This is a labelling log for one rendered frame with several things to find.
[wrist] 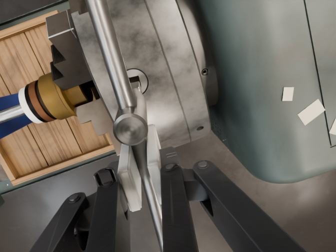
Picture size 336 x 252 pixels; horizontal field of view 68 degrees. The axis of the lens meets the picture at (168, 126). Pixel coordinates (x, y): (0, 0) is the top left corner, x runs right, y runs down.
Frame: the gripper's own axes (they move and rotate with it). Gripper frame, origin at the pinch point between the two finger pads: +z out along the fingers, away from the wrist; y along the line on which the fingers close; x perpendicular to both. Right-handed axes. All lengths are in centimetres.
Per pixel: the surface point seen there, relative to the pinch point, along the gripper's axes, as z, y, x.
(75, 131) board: 48, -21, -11
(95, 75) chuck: 13.6, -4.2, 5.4
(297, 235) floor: 121, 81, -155
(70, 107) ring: 25.1, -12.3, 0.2
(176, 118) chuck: 14.9, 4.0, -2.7
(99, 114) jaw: 25.9, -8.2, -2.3
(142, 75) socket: 13.6, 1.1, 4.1
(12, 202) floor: 131, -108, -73
